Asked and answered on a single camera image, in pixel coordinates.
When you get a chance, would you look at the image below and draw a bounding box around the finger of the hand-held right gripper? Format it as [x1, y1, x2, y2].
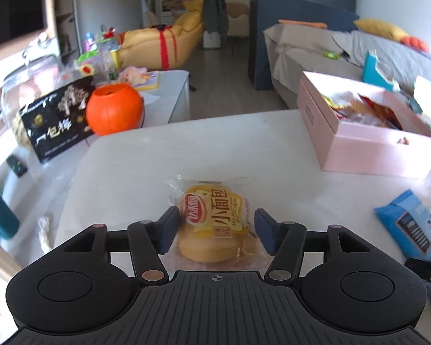
[405, 257, 431, 312]

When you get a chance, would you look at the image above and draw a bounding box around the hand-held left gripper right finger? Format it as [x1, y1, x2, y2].
[255, 208, 373, 283]

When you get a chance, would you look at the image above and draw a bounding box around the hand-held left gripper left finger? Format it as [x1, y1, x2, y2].
[63, 206, 180, 283]

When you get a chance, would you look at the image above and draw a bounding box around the yellow bread packet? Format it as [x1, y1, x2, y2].
[165, 175, 263, 263]

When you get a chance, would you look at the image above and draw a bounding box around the blue snack packet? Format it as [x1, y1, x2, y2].
[374, 189, 431, 263]

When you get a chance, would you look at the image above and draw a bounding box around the pink cardboard box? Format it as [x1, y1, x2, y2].
[297, 71, 431, 179]

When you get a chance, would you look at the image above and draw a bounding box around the orange pumpkin bucket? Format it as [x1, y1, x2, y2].
[85, 83, 144, 137]

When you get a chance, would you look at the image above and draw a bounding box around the white low table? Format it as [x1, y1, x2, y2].
[0, 69, 191, 187]

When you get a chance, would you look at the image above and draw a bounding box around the yellow book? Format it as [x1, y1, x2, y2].
[134, 72, 159, 91]

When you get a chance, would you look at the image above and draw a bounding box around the black printed box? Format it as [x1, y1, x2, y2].
[19, 75, 96, 164]

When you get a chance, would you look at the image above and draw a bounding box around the pink plush toy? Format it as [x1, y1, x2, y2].
[118, 66, 149, 84]

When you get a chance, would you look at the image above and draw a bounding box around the black remote control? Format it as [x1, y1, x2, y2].
[6, 154, 28, 177]

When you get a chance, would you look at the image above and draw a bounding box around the grey sofa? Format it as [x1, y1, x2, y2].
[263, 23, 431, 110]

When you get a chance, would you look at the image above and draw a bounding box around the yellow beanbag sofa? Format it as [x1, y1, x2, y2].
[117, 0, 205, 70]

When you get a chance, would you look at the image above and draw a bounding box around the dark blue cabinet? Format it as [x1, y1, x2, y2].
[249, 0, 360, 92]

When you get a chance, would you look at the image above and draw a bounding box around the pile of colourful toys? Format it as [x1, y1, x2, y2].
[77, 24, 124, 80]

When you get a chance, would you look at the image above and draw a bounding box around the teal box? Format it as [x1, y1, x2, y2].
[362, 50, 401, 92]

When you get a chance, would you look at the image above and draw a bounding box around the white floor appliance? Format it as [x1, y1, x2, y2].
[202, 32, 223, 49]

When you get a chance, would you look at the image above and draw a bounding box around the glass jar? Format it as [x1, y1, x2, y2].
[1, 55, 64, 148]

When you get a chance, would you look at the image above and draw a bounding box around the orange flat cushion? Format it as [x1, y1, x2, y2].
[278, 19, 327, 30]

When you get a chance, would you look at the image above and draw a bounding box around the beige chair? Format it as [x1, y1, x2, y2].
[226, 3, 251, 38]

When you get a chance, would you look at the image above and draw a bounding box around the coat rack with grey clothes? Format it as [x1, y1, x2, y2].
[175, 0, 228, 35]

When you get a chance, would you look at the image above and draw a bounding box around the orange pillow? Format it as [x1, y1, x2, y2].
[400, 36, 431, 53]

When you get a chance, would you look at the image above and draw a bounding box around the yellow pillow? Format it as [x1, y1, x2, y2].
[354, 19, 410, 42]

